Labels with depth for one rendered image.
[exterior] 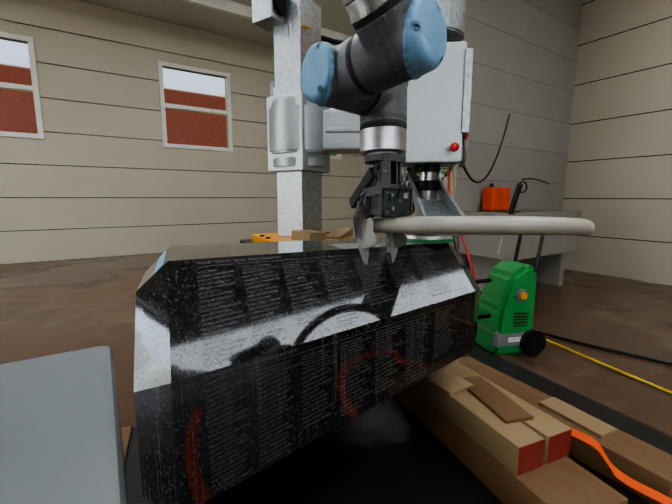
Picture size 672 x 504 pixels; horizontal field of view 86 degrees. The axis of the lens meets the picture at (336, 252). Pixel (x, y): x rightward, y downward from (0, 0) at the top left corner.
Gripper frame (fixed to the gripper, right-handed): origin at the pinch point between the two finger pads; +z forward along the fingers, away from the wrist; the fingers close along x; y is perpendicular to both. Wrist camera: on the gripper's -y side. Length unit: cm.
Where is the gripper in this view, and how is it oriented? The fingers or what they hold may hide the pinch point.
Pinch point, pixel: (377, 257)
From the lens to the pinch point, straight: 75.1
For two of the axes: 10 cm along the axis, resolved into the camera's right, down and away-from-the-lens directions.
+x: 9.2, -0.5, 4.0
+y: 4.0, 0.9, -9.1
